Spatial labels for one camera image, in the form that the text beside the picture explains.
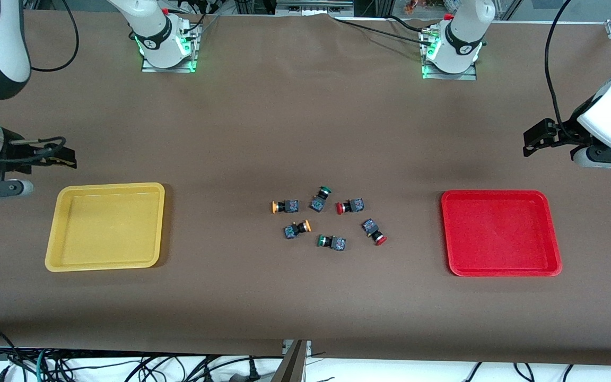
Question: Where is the red mushroom push button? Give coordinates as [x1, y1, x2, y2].
[361, 218, 388, 246]
[336, 198, 365, 215]

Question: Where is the yellow plastic tray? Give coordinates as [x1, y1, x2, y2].
[45, 183, 165, 273]

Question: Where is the red plastic tray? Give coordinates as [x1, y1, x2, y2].
[441, 190, 563, 277]

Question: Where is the green mushroom push button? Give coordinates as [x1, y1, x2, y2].
[317, 234, 347, 252]
[309, 186, 333, 213]

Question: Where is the brown table cover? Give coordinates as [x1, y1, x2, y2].
[0, 10, 611, 367]

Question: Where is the grey metal box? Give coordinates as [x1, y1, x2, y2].
[275, 0, 355, 16]

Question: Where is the black power plug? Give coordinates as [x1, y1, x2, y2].
[230, 365, 261, 382]

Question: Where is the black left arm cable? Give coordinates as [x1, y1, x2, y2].
[545, 0, 577, 140]

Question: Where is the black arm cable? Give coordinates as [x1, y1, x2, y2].
[8, 0, 80, 162]
[545, 0, 577, 140]

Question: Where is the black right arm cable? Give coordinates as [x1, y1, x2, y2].
[8, 0, 80, 162]

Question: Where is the aluminium left arm base plate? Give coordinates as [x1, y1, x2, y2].
[420, 27, 479, 81]

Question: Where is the aluminium right arm base plate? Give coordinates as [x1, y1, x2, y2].
[141, 16, 200, 74]

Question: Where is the black base power cable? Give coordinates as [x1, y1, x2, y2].
[329, 15, 434, 46]

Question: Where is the green floor cable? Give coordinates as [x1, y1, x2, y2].
[34, 348, 50, 382]

